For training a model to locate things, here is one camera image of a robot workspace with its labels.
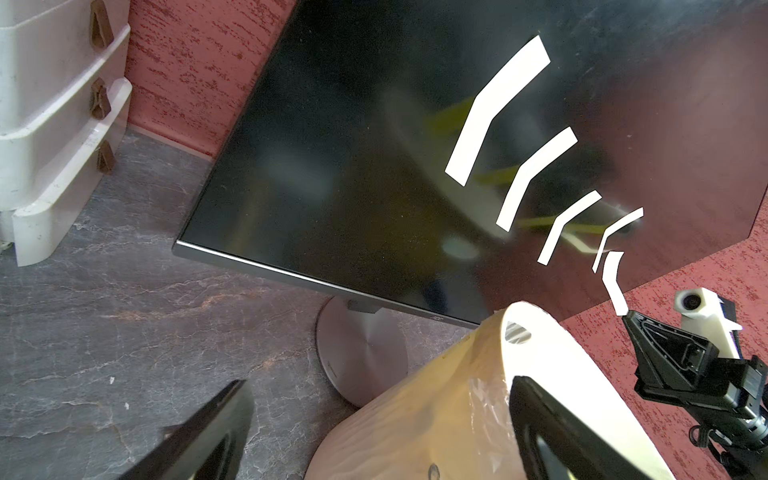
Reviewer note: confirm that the white plastic drawer unit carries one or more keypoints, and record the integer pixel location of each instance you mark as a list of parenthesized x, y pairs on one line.
[(65, 100)]

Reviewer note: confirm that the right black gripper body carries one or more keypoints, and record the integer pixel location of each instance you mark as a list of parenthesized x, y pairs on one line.
[(726, 398)]

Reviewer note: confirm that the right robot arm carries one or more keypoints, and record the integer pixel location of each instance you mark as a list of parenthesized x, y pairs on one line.
[(742, 458)]

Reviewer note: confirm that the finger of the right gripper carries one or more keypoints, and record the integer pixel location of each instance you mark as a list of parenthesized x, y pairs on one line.
[(668, 357)]

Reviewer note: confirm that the beige plastic waste bin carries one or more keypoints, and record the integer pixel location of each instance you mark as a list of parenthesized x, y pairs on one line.
[(451, 419)]

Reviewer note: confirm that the silver round monitor stand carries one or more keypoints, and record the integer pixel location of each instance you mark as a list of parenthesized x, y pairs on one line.
[(361, 348)]

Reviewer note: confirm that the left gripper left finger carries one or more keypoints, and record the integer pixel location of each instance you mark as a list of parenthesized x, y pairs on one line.
[(209, 445)]

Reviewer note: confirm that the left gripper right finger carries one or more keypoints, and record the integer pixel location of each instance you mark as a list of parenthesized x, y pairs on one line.
[(554, 444)]

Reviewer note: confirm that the black flat monitor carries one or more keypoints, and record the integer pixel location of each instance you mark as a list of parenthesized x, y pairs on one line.
[(646, 135)]

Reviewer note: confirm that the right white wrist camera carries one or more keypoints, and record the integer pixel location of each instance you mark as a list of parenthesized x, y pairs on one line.
[(707, 314)]

